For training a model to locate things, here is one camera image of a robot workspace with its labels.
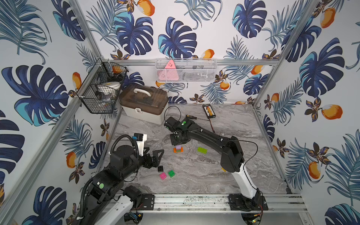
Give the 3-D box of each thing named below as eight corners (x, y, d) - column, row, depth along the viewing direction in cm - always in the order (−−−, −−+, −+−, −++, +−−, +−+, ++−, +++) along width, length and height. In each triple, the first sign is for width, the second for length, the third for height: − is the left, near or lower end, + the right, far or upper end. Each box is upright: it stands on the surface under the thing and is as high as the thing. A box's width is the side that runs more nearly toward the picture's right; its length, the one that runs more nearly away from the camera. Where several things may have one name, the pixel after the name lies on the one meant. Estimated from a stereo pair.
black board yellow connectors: (208, 118, 114) (208, 116, 112) (202, 106, 123) (202, 104, 121) (215, 117, 115) (215, 115, 113) (209, 105, 124) (209, 103, 122)
